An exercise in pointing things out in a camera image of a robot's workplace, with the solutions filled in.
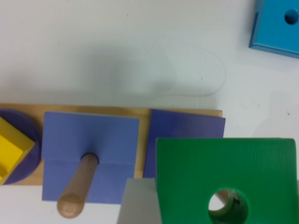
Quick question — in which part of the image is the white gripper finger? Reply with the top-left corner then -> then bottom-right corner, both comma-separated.
117,178 -> 162,224

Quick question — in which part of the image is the green square block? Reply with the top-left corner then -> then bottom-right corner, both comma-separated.
157,138 -> 298,224

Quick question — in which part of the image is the dark purple square block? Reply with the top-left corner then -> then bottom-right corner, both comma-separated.
143,109 -> 225,178

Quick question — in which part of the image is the light purple square block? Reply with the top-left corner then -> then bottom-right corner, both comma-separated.
42,111 -> 139,204

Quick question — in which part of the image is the yellow block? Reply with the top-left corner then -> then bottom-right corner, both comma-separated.
0,118 -> 36,186

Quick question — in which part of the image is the blue square block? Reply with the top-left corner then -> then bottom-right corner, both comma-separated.
249,0 -> 299,58

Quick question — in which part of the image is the middle wooden peg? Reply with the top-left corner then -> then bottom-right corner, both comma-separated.
57,154 -> 99,218

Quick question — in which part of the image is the purple round disc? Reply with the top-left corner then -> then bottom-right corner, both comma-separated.
0,108 -> 42,185

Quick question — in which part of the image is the wooden peg board base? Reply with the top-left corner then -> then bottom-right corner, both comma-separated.
0,104 -> 222,186

